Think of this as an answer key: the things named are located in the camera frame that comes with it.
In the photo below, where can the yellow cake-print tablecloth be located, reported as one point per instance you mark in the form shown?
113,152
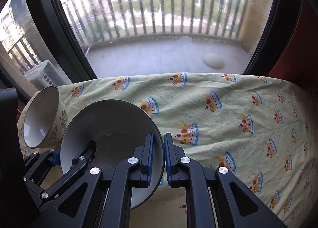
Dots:
262,129

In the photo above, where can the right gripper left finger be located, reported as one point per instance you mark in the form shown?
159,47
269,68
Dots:
134,172

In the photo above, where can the red curtain right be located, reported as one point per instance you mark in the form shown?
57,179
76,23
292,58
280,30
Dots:
298,63

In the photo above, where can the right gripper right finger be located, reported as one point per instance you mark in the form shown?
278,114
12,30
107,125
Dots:
215,197

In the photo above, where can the balcony railing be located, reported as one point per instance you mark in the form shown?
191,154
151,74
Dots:
97,21

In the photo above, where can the outdoor air conditioner unit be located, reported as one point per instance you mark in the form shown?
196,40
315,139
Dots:
44,75

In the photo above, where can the cream leaf-pattern bowl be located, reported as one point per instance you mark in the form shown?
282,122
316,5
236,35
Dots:
45,120
117,127

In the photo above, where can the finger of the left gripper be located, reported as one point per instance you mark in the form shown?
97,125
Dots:
79,166
37,165

